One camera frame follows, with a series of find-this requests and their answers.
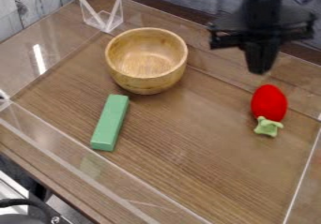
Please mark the black equipment lower left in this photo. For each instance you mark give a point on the black equipment lower left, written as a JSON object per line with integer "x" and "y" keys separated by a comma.
{"x": 29, "y": 210}

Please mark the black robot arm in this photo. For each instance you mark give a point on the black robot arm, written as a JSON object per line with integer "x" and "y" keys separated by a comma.
{"x": 259, "y": 27}

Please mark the green rectangular block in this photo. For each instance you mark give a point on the green rectangular block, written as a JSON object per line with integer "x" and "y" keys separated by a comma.
{"x": 106, "y": 132}

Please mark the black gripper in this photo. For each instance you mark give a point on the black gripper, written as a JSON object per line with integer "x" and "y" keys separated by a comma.
{"x": 259, "y": 28}

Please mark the clear acrylic tray wall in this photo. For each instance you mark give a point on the clear acrylic tray wall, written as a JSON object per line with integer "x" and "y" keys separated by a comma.
{"x": 189, "y": 164}

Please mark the red plush strawberry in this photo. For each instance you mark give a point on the red plush strawberry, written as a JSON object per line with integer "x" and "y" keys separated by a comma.
{"x": 269, "y": 108}

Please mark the wooden bowl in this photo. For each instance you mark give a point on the wooden bowl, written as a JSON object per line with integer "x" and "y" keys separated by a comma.
{"x": 146, "y": 60}

